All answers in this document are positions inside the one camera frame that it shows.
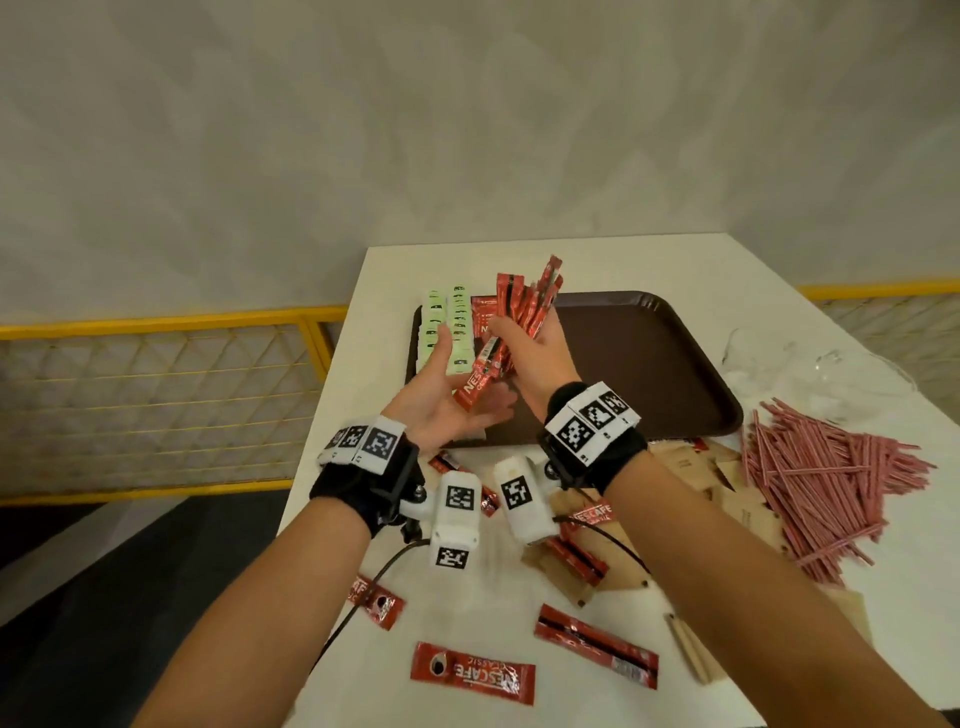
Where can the person's right hand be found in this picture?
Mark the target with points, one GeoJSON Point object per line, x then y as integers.
{"type": "Point", "coordinates": [544, 360]}

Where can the person's left hand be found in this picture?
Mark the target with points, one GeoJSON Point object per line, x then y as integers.
{"type": "Point", "coordinates": [435, 405]}

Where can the row of red Nescafe sachets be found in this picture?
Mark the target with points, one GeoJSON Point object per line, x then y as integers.
{"type": "Point", "coordinates": [484, 315]}

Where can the neat rows of tea bags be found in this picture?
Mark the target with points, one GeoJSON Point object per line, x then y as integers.
{"type": "Point", "coordinates": [439, 322]}

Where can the brown plastic tray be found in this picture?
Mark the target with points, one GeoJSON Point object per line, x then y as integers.
{"type": "Point", "coordinates": [637, 360]}

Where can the pile of brown sugar packets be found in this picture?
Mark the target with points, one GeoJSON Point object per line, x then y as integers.
{"type": "Point", "coordinates": [739, 510]}

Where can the pile of red Nescafe sachets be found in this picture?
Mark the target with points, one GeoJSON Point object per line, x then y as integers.
{"type": "Point", "coordinates": [472, 671]}

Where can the clear glass cups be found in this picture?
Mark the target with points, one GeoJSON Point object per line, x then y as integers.
{"type": "Point", "coordinates": [825, 375]}

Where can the pile of pink stirrer sticks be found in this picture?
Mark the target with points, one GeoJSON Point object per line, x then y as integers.
{"type": "Point", "coordinates": [825, 480]}

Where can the person's left forearm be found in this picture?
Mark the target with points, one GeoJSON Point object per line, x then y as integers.
{"type": "Point", "coordinates": [247, 637]}

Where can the person's right forearm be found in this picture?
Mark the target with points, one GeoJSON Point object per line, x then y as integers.
{"type": "Point", "coordinates": [750, 600]}

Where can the left wristband with marker tiles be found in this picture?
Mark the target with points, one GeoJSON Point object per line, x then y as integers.
{"type": "Point", "coordinates": [367, 450]}

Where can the wristband with marker tiles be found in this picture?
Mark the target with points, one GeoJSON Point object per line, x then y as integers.
{"type": "Point", "coordinates": [592, 427]}
{"type": "Point", "coordinates": [367, 450]}

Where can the right wristband with marker tiles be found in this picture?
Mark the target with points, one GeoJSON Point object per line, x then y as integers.
{"type": "Point", "coordinates": [592, 427]}

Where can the marker cube on right wrist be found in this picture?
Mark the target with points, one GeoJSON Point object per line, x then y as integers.
{"type": "Point", "coordinates": [525, 502]}

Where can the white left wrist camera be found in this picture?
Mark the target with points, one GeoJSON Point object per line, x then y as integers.
{"type": "Point", "coordinates": [454, 525]}

